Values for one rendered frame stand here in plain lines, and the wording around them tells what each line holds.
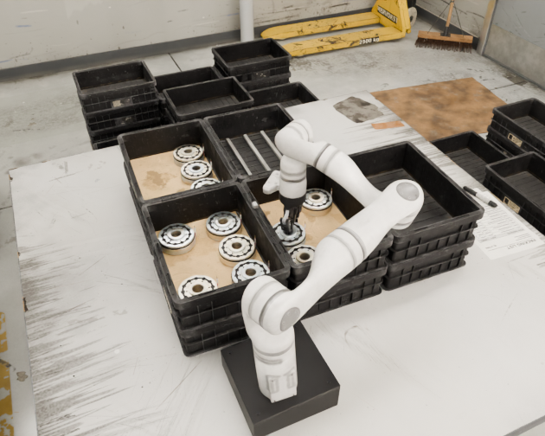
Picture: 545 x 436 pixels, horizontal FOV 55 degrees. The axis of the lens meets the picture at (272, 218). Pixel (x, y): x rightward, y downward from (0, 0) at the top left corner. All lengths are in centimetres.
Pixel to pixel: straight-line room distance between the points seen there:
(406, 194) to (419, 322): 45
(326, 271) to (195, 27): 389
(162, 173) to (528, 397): 127
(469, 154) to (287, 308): 219
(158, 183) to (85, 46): 298
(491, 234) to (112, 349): 124
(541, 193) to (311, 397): 175
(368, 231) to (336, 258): 11
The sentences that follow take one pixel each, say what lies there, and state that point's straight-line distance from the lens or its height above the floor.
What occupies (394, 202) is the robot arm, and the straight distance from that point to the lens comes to 122.
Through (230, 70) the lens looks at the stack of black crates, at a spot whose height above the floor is 58.
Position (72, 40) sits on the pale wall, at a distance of 463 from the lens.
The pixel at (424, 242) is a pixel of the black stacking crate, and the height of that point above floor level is 87.
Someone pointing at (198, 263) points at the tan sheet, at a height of 83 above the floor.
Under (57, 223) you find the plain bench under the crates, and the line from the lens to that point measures 193.
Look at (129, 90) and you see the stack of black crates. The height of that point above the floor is 57.
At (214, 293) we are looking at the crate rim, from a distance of 127.
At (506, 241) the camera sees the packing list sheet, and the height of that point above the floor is 70.
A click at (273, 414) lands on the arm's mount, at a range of 126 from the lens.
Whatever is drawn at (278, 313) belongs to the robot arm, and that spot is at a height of 109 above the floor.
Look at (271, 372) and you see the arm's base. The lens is 119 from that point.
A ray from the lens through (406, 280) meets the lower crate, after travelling 162.
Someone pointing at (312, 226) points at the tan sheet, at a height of 83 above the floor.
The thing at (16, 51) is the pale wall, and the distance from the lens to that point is 464.
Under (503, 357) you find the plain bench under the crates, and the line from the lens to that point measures 156.
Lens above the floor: 189
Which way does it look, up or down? 41 degrees down
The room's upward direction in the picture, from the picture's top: straight up
